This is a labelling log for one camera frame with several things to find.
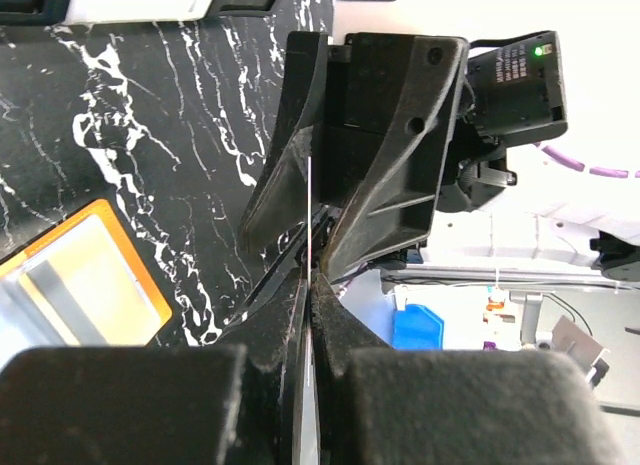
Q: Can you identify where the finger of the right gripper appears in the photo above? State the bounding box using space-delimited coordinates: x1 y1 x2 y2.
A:
239 31 329 253
322 34 469 280

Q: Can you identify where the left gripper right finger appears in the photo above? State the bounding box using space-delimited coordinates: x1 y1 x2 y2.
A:
310 274 624 464

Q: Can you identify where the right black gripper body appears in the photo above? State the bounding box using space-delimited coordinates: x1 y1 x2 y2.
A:
314 30 568 215

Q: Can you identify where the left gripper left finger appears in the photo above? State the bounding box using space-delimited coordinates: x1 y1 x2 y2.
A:
1 272 308 464

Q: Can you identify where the gold card with magnetic stripe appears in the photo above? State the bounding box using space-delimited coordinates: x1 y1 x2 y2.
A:
306 155 313 286

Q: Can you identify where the orange leather card holder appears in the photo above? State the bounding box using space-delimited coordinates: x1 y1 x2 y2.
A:
1 199 172 354

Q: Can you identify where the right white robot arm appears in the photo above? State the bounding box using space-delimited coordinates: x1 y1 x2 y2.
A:
240 31 639 282

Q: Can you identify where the right black card bin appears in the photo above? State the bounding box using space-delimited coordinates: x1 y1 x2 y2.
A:
204 0 279 18

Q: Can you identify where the black card bin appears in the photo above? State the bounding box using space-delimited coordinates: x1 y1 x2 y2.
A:
1 0 70 26
204 0 279 18

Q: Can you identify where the white middle card bin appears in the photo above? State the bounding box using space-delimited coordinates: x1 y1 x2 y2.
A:
63 0 213 25

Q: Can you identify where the left black card bin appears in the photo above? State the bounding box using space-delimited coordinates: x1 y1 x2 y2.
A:
1 0 70 26

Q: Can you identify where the aluminium table frame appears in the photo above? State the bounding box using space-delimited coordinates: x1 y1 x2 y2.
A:
381 264 639 291

